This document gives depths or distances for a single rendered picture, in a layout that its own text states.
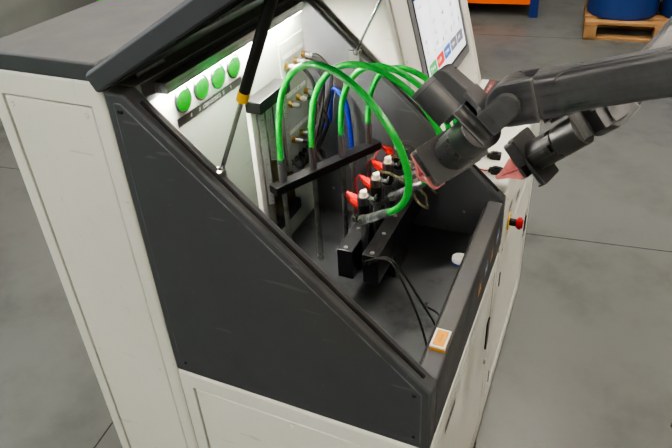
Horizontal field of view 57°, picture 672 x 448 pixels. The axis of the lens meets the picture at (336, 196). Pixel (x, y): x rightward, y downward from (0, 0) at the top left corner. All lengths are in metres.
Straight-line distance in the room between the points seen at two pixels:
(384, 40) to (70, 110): 0.78
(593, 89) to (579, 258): 2.32
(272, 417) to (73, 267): 0.54
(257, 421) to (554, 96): 0.96
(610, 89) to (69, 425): 2.19
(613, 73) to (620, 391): 1.86
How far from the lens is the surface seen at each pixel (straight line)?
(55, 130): 1.25
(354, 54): 1.58
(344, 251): 1.41
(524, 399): 2.44
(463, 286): 1.37
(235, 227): 1.09
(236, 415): 1.48
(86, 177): 1.26
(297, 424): 1.39
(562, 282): 2.95
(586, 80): 0.82
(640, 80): 0.81
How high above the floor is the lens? 1.83
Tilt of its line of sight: 32 degrees down
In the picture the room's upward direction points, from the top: 3 degrees counter-clockwise
